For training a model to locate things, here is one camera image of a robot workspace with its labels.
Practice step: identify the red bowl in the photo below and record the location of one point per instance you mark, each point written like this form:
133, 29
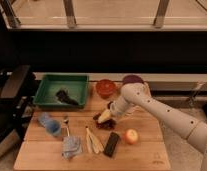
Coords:
105, 88

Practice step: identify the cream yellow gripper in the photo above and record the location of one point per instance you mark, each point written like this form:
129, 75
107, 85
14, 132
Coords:
105, 116

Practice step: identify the purple bowl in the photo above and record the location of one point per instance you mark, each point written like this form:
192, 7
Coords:
132, 79

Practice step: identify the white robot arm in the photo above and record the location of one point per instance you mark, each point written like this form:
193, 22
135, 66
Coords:
187, 127

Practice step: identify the dark grape bunch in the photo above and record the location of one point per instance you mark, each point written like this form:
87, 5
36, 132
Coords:
107, 125

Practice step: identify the blue plastic cup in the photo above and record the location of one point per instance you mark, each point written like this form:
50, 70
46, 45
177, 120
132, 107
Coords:
51, 125

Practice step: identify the black rectangular block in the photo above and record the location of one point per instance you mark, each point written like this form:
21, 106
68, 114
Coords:
111, 144

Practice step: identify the black object in tray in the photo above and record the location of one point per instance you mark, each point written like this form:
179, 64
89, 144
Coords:
62, 96

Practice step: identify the small metal cup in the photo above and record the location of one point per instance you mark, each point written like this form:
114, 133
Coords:
109, 104

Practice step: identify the green plastic tray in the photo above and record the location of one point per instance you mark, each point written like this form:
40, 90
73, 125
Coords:
75, 85

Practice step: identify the crumpled blue cloth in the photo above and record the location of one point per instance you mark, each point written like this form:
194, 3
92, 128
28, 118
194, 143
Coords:
71, 146

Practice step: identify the black chair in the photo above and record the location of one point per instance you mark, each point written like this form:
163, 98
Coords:
16, 92

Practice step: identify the metal spoon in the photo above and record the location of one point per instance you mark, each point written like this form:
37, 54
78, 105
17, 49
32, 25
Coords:
66, 122

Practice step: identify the orange apple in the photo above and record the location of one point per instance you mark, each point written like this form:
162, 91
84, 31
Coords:
131, 136

